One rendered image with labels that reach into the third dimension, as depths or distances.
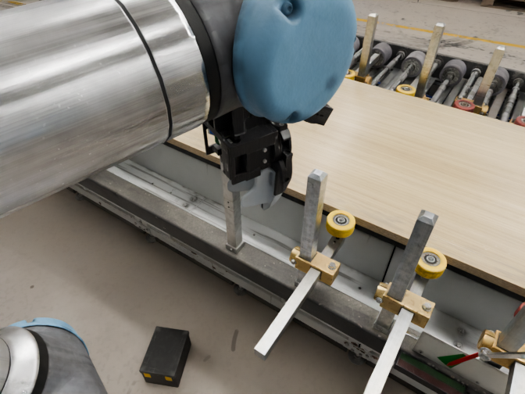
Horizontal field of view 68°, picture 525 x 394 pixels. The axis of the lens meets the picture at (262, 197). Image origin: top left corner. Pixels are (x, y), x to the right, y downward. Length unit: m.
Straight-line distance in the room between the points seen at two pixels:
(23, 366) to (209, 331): 1.49
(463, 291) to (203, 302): 1.22
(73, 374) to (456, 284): 1.02
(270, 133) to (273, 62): 0.26
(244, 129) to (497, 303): 0.99
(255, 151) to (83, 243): 2.06
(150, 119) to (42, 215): 2.56
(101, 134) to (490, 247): 1.11
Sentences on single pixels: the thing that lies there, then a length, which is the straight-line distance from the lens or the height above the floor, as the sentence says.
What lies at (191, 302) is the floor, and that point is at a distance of 2.03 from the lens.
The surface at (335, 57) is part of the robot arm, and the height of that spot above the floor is 1.61.
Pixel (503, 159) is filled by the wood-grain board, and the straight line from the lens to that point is 1.54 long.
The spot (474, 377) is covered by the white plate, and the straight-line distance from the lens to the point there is 1.17.
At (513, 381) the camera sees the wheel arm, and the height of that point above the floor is 0.86.
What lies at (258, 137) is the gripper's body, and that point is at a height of 1.46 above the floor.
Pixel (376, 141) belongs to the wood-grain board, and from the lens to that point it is 1.45.
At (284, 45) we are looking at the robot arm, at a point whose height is 1.63.
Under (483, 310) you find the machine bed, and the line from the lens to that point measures 1.31.
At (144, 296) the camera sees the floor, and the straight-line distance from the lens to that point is 2.10.
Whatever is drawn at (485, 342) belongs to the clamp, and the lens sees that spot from 1.06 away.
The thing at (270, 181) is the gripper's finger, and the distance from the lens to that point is 0.50.
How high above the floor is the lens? 1.70
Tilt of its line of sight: 43 degrees down
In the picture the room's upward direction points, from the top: straight up
